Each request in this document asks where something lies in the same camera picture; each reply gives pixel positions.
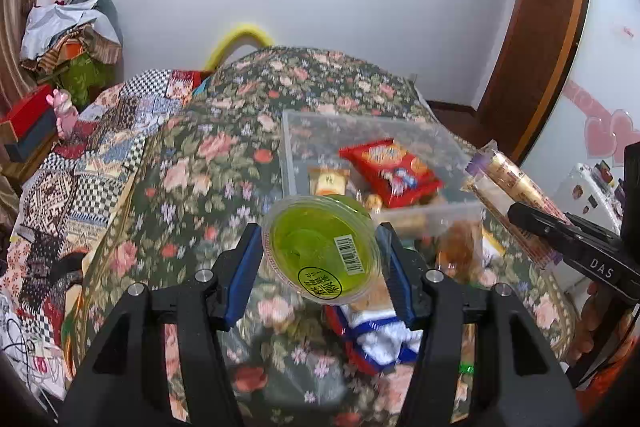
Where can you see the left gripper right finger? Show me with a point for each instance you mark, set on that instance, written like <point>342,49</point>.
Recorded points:
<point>517,381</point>

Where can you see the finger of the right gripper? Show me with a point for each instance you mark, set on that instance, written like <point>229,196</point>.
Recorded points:
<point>572,239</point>

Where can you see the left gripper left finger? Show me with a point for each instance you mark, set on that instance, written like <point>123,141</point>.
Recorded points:
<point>122,380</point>

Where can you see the blue white snack bag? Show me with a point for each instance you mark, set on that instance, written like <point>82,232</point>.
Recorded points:
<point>374,341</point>

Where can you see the long wafer biscuit packet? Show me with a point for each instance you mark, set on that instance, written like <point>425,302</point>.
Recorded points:
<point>498,183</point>

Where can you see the green jelly cup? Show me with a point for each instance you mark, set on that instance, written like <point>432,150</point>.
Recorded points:
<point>323,247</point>

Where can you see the right hand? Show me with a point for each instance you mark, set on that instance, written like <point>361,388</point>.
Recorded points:
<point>590,319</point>

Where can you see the white appliance with stickers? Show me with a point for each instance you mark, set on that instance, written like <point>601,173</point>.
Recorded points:
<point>585,194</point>

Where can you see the red snack packet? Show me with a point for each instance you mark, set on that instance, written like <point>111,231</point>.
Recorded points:
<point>398,176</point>

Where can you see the clear plastic storage bin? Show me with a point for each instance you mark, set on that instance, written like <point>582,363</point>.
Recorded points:
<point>313,140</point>

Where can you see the floral green bedspread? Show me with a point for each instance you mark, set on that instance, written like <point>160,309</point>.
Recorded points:
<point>207,172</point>

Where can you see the small yellow snack packet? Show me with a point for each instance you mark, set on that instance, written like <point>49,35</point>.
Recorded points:
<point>325,181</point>

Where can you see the pink plush toy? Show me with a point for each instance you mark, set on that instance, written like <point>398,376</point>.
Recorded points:
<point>65,112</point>

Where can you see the red box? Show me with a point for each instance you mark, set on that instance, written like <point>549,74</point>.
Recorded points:
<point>24,114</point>

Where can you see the yellow curved pillow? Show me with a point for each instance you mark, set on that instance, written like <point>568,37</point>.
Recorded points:
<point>241,35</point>

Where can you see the pile of clothes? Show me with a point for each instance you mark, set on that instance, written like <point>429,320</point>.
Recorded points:
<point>76,47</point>

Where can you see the brown wooden door frame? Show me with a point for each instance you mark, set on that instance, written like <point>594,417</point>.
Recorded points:
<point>532,66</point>

